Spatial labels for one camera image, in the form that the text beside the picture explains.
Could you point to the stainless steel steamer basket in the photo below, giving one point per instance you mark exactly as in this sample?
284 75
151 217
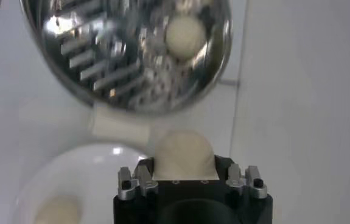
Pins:
101 61

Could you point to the white steamed baozi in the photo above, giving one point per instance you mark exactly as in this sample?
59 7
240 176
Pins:
185 36
57 211
184 155

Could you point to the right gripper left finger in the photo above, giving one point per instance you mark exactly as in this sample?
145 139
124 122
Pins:
126 188

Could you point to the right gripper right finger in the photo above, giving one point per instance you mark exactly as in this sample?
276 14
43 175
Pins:
255 188

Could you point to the round white plate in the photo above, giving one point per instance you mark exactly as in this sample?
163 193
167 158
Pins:
86 176

